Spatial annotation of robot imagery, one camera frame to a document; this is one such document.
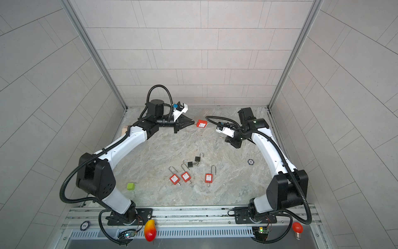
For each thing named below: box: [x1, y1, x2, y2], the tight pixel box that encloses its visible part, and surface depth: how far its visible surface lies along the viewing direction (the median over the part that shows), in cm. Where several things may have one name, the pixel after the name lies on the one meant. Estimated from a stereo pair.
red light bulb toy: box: [291, 222, 304, 241], surface depth 68 cm
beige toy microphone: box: [121, 126, 129, 137], surface depth 101 cm
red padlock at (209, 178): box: [205, 173, 213, 188], surface depth 84 cm
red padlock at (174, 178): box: [168, 166, 181, 186], surface depth 83 cm
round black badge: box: [79, 220, 91, 231], surface depth 70 cm
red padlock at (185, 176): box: [180, 163, 192, 183], surface depth 84 cm
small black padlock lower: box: [182, 159, 193, 168], surface depth 90 cm
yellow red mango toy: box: [144, 219, 158, 242], surface depth 67 cm
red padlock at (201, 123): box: [196, 119, 208, 129], surface depth 76 cm
